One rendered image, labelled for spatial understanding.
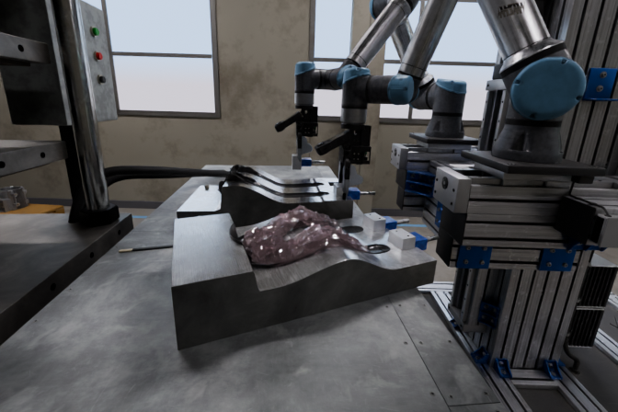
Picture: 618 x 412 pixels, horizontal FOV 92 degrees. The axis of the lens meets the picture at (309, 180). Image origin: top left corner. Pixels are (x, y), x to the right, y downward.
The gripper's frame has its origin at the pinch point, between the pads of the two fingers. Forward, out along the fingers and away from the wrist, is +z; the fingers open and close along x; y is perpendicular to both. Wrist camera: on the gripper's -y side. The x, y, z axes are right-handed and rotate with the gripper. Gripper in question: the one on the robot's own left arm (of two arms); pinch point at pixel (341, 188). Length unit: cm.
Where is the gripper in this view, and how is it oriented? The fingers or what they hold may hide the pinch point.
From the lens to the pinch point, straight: 93.4
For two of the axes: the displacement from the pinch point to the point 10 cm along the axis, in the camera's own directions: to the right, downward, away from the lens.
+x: -0.9, -2.6, 9.6
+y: 10.0, 0.1, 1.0
